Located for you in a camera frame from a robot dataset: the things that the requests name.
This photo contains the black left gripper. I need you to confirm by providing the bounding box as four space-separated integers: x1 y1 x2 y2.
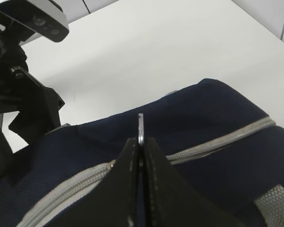
0 20 64 144

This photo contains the navy blue lunch bag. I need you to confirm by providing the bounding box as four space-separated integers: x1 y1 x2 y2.
0 79 284 227

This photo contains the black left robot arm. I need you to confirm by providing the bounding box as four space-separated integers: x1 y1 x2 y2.
0 16 64 179

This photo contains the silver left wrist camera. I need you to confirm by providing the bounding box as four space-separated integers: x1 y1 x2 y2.
0 0 69 43

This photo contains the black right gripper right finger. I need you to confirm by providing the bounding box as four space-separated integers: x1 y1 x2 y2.
143 139 244 227

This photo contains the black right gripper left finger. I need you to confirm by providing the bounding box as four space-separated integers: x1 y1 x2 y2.
47 138 140 227

